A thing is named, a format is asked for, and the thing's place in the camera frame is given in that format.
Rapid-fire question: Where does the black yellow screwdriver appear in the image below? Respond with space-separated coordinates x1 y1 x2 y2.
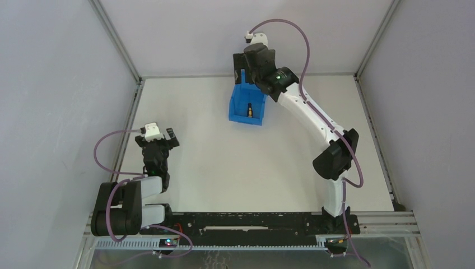
247 103 253 118

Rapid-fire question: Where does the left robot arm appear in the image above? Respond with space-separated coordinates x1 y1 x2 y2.
91 123 180 242

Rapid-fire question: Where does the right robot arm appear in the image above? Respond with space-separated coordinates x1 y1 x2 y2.
233 43 359 220

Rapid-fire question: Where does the blue plastic bin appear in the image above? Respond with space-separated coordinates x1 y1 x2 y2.
228 70 267 126

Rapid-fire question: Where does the small electronics board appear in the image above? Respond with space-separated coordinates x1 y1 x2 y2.
159 238 179 248

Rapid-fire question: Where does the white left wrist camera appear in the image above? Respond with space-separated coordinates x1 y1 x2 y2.
143 122 164 142

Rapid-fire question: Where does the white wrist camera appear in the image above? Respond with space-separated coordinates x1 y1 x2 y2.
245 32 268 46
143 122 164 142

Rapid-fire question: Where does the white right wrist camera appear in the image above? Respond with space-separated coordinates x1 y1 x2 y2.
245 32 268 46

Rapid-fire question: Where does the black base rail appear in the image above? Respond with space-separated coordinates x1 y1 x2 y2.
162 212 361 244

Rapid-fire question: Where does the grey slotted cable duct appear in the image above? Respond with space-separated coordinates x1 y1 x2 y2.
95 238 328 251

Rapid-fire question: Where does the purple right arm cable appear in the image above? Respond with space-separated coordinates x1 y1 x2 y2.
248 18 372 267

